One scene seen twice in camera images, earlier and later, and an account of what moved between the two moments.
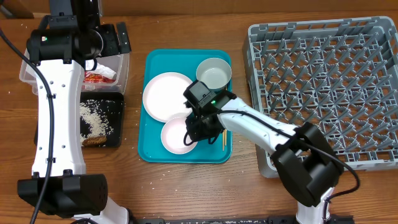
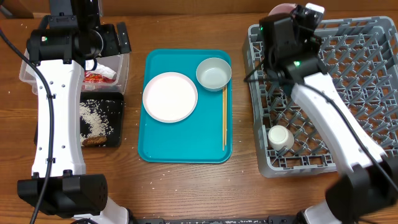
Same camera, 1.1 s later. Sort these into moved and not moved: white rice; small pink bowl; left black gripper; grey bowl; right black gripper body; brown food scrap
Moved: right black gripper body; small pink bowl
Not moved: white rice; brown food scrap; grey bowl; left black gripper
